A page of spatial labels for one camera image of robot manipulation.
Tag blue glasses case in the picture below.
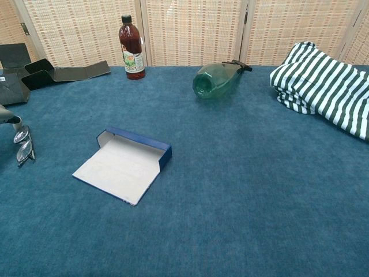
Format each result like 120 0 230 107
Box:
71 126 173 207

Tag green glass vase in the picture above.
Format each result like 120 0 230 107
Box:
192 59 253 101

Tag black unfolded cardboard box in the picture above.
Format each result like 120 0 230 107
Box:
0 43 111 106

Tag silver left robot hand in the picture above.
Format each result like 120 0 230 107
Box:
0 104 23 132

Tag thin metal frame eyeglasses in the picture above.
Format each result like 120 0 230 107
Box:
13 125 36 167

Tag green white striped cloth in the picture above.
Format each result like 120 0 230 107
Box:
269 41 369 141

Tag dark red juice bottle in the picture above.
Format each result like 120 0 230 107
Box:
118 14 146 80

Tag bamboo folding screen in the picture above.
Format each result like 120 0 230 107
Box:
0 0 369 70

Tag blue felt table cover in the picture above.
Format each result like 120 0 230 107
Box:
0 65 369 277

